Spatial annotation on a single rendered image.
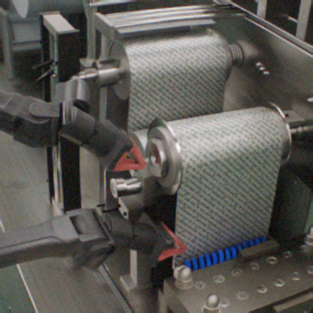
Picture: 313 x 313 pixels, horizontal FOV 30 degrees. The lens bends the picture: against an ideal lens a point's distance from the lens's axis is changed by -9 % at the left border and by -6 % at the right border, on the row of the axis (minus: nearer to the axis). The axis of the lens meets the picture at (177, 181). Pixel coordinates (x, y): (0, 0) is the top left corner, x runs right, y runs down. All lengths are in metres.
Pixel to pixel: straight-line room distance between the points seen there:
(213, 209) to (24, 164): 0.78
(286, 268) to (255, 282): 0.09
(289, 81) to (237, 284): 0.46
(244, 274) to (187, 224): 0.16
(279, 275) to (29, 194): 0.78
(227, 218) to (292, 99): 0.30
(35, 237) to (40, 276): 0.41
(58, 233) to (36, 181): 0.73
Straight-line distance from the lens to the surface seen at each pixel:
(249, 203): 1.28
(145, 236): 1.16
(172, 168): 1.14
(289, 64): 1.33
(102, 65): 1.31
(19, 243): 1.01
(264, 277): 1.26
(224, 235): 1.29
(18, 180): 1.77
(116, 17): 1.36
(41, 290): 1.39
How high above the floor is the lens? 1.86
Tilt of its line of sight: 34 degrees down
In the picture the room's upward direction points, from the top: 4 degrees clockwise
